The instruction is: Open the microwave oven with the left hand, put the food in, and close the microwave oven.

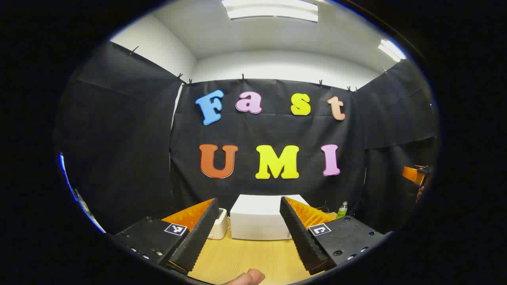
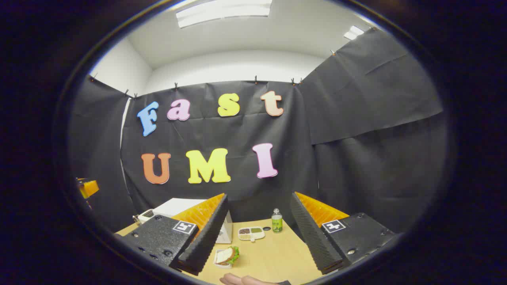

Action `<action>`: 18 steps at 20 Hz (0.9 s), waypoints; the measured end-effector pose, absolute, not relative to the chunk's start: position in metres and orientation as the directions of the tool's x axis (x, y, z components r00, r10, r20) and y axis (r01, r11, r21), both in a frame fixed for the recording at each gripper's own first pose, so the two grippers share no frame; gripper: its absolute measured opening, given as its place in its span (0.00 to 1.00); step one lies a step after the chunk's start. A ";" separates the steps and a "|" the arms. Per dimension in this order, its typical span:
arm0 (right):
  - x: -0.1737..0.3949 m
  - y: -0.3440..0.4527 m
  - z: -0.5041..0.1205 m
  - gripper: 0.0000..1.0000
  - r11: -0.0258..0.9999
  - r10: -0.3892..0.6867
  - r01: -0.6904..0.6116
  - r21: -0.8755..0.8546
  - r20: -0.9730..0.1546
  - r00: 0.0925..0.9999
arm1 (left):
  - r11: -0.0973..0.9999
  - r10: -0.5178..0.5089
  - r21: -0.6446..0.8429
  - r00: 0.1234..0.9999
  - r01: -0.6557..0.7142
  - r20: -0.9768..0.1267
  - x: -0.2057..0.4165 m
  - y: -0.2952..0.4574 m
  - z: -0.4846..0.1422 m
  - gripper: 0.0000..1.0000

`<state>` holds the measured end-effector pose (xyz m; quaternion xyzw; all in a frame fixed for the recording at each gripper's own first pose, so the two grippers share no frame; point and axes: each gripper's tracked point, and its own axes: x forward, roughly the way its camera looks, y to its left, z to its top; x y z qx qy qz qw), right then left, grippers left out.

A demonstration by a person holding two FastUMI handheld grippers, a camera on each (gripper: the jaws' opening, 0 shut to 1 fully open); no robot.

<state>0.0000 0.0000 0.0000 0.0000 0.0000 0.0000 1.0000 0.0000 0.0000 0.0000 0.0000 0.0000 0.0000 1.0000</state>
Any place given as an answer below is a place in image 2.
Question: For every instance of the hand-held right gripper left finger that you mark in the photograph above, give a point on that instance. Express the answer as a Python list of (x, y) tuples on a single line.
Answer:
[(210, 237)]

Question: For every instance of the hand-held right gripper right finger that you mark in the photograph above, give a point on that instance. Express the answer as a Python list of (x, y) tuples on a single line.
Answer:
[(313, 237)]

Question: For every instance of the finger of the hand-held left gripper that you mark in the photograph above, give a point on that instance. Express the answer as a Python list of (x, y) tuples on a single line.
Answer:
[(90, 188)]

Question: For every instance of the sandwich with lettuce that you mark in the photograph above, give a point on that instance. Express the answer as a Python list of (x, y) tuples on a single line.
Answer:
[(225, 255)]

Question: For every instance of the white microwave oven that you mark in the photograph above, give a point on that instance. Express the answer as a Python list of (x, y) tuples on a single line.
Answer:
[(174, 206)]

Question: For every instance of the green drink bottle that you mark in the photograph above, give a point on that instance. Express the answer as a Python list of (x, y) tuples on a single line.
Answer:
[(277, 223)]

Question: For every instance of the white divided grain dish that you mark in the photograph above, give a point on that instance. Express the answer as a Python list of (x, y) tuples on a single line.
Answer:
[(251, 234)]

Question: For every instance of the black backdrop cloth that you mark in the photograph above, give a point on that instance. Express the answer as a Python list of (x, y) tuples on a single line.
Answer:
[(356, 158)]

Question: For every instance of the small ceiling light panel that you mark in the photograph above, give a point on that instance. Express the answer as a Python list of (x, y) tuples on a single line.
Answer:
[(353, 32)]

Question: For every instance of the large ceiling light panel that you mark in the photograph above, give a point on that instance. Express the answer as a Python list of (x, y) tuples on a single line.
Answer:
[(222, 12)]

